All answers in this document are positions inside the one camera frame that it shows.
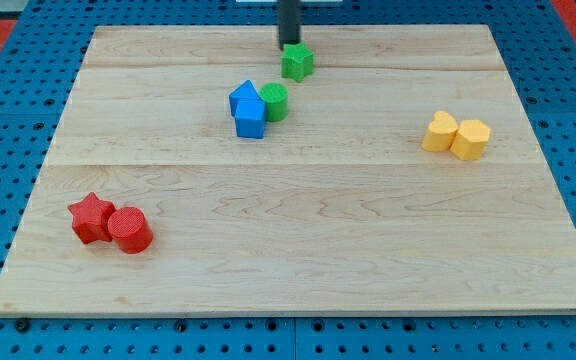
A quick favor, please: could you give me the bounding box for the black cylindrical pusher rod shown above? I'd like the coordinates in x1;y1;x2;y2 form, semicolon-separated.
277;0;302;49

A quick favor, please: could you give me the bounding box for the green star block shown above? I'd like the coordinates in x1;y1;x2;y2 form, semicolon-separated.
281;42;314;82

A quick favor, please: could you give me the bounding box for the red star block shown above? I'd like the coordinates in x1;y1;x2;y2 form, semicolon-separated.
68;192;116;245

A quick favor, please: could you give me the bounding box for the green cylinder block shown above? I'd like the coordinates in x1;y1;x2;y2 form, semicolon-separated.
259;82;288;122

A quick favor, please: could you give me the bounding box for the blue triangle block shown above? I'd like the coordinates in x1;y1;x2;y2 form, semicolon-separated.
228;80;260;116

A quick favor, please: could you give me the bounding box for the blue cube block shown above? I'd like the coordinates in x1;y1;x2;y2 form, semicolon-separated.
234;99;266;139

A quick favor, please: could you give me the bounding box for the yellow heart block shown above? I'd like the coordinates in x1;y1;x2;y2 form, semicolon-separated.
422;110;458;152

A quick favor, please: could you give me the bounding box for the light wooden board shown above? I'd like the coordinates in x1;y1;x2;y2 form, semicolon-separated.
0;25;576;318

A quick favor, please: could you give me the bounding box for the yellow hexagon block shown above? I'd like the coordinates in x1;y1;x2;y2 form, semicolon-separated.
450;119;491;161

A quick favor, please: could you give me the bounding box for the red cylinder block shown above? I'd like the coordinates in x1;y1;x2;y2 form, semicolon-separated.
107;207;154;254

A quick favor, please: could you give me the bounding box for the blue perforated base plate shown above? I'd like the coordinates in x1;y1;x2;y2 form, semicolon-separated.
0;0;576;359

